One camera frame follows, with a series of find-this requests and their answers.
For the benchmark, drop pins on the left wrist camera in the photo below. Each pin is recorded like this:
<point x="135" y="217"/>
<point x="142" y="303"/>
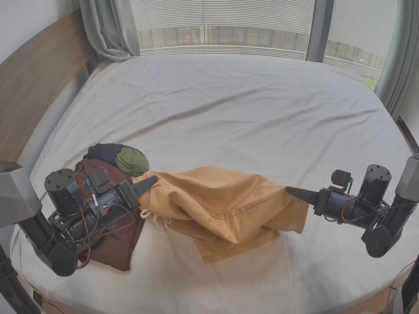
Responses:
<point x="98" y="178"/>

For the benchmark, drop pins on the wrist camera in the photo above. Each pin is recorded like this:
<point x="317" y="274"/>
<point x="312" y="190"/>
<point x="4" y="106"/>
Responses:
<point x="340" y="177"/>
<point x="98" y="178"/>

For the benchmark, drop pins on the bed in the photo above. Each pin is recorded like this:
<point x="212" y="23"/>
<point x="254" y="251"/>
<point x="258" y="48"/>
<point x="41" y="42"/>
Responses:
<point x="229" y="103"/>

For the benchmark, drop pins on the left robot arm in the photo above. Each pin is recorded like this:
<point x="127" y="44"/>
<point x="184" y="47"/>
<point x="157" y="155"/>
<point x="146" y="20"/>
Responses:
<point x="62" y="188"/>

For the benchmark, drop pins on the black garment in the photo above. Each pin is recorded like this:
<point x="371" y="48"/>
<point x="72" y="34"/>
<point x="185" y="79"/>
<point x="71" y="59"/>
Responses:
<point x="101" y="154"/>

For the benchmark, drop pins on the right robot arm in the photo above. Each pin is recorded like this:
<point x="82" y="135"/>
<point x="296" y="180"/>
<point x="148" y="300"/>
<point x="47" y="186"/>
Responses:
<point x="376" y="182"/>

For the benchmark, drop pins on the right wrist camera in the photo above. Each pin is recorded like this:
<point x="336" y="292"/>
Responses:
<point x="340" y="177"/>

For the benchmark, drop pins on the green garment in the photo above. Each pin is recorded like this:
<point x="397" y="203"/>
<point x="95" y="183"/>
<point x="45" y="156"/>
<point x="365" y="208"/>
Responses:
<point x="131" y="162"/>

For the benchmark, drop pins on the brown garment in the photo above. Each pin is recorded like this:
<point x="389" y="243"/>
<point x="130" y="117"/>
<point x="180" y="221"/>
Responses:
<point x="121" y="247"/>

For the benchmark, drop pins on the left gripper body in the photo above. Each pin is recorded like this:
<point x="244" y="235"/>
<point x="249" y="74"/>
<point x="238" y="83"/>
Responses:
<point x="121" y="200"/>

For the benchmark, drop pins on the window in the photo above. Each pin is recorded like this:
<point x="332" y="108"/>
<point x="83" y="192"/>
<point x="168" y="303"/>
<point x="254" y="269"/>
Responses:
<point x="229" y="11"/>

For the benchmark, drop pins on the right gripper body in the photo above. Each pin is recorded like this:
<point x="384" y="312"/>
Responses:
<point x="334" y="206"/>

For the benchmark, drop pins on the tan shorts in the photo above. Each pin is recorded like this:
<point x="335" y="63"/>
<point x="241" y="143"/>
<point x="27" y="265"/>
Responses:
<point x="229" y="201"/>

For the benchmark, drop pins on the grey-green curtain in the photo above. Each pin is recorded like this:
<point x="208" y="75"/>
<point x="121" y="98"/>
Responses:
<point x="402" y="60"/>
<point x="108" y="18"/>

